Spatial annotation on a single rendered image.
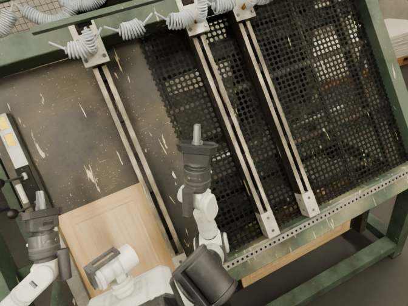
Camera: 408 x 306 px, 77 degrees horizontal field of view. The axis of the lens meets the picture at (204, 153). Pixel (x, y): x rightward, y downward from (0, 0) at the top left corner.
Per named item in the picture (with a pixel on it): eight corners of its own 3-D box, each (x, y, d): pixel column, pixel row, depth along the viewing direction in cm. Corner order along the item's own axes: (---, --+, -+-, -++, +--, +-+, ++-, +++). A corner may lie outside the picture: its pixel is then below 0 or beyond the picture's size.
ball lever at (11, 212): (38, 207, 105) (6, 222, 93) (34, 199, 105) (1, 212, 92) (45, 205, 104) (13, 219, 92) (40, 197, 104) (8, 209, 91)
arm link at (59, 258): (36, 246, 88) (39, 280, 87) (23, 252, 78) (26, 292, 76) (73, 238, 91) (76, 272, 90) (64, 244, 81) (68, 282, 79)
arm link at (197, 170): (215, 151, 74) (214, 187, 79) (220, 139, 82) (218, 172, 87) (172, 147, 76) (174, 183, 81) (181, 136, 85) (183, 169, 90)
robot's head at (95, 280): (130, 275, 70) (122, 253, 67) (101, 299, 64) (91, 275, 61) (118, 265, 74) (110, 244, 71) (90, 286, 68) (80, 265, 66)
